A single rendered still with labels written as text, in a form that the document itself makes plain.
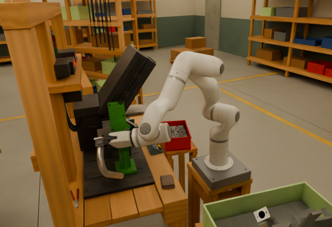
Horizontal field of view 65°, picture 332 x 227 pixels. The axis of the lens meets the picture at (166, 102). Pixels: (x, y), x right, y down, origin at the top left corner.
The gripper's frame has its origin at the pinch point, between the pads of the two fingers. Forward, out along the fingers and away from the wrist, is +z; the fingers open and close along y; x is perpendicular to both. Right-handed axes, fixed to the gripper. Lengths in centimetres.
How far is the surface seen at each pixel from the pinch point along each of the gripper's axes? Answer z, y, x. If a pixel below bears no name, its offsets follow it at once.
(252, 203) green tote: -61, -53, 29
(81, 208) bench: 29, -33, 23
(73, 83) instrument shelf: 16.7, -0.3, -36.0
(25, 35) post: 8, 43, -31
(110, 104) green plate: 19, -48, -44
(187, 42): 2, -574, -493
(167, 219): -14, -51, 33
